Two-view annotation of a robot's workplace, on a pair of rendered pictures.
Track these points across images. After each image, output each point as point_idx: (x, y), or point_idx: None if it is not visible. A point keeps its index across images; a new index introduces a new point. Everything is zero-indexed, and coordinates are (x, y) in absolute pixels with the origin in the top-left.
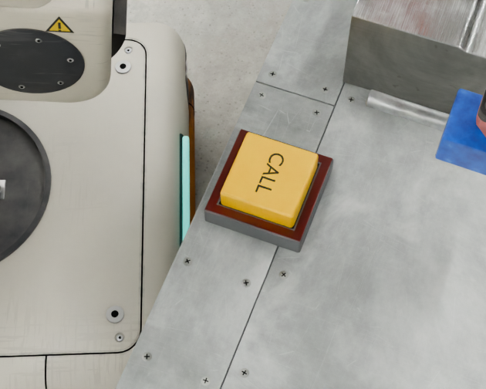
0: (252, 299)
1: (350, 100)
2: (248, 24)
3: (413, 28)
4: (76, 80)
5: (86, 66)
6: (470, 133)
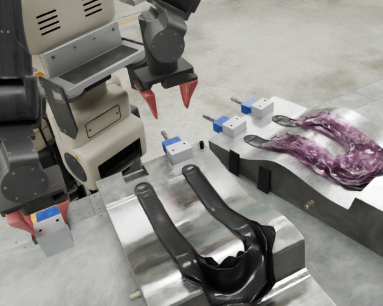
0: (11, 248)
1: (100, 215)
2: None
3: (103, 193)
4: (86, 180)
5: (87, 176)
6: (41, 217)
